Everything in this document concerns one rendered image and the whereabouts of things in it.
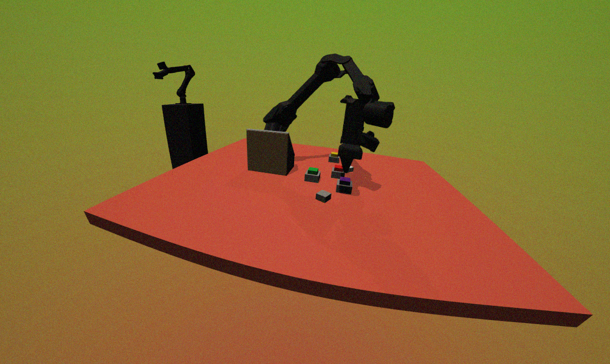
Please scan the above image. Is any purple button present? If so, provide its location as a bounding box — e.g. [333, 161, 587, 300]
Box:
[336, 177, 352, 195]

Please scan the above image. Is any green button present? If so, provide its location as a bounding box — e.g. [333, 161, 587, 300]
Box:
[304, 167, 320, 183]

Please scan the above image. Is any red button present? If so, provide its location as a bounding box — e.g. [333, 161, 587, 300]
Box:
[331, 165, 345, 179]

